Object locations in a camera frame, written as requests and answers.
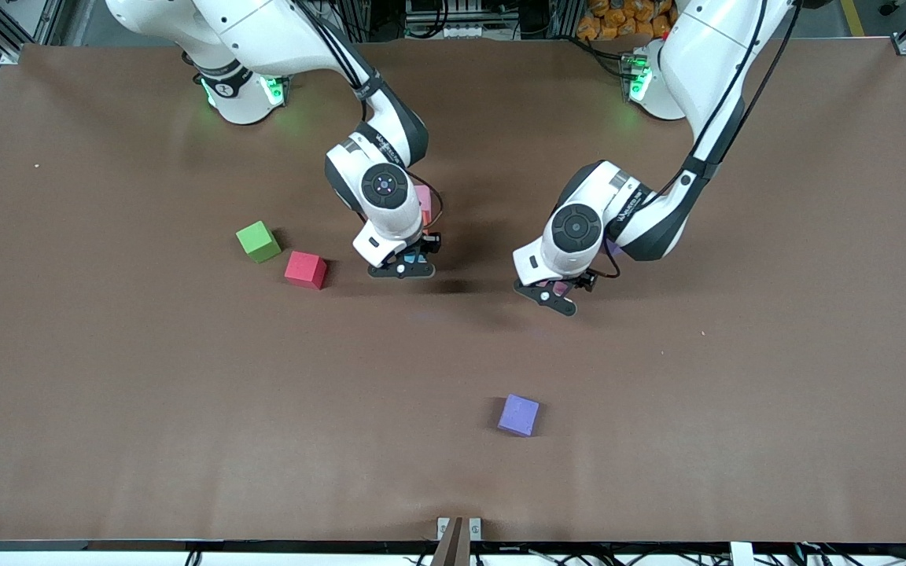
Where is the red foam cube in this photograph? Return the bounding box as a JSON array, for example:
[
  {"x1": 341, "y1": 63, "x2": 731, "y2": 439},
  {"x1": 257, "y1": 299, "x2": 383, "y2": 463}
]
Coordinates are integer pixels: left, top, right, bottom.
[{"x1": 284, "y1": 251, "x2": 329, "y2": 291}]

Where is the green foam cube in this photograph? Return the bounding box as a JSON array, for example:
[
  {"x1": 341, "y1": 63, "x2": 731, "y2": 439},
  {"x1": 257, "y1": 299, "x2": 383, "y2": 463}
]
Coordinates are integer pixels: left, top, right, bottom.
[{"x1": 235, "y1": 221, "x2": 283, "y2": 264}]

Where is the metal equipment rack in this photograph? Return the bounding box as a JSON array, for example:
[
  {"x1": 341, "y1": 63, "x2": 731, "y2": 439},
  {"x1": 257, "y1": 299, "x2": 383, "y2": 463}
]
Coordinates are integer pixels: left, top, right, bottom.
[{"x1": 404, "y1": 0, "x2": 518, "y2": 40}]

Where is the pile of orange packets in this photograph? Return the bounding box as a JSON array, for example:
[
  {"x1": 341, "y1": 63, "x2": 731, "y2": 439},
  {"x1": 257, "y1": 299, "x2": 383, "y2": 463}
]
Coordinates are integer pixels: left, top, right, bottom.
[{"x1": 576, "y1": 0, "x2": 676, "y2": 42}]

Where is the brown table cover sheet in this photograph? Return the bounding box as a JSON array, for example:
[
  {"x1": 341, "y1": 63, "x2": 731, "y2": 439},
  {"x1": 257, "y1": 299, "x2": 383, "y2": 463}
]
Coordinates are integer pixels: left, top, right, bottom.
[{"x1": 0, "y1": 38, "x2": 906, "y2": 545}]

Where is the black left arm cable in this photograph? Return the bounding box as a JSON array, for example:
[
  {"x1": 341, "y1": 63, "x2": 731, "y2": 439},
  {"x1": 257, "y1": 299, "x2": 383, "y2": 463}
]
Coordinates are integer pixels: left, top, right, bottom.
[{"x1": 591, "y1": 0, "x2": 804, "y2": 282}]

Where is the white metal table bracket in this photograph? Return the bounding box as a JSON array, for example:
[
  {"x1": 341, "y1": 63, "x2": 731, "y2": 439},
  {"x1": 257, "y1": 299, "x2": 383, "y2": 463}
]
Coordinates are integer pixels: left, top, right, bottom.
[{"x1": 436, "y1": 516, "x2": 483, "y2": 542}]

